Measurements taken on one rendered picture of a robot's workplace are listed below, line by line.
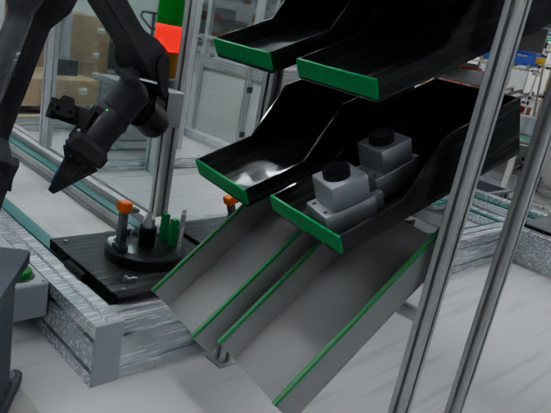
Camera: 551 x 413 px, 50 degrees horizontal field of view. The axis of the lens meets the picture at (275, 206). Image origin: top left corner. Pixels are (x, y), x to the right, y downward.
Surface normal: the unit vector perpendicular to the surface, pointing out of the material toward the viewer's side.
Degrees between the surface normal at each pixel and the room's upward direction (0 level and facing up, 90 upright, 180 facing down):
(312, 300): 45
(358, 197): 93
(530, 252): 90
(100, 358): 90
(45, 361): 0
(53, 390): 0
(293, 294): 90
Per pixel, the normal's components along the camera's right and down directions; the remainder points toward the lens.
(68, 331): -0.71, 0.07
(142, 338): 0.68, 0.33
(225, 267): -0.45, -0.65
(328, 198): -0.88, 0.37
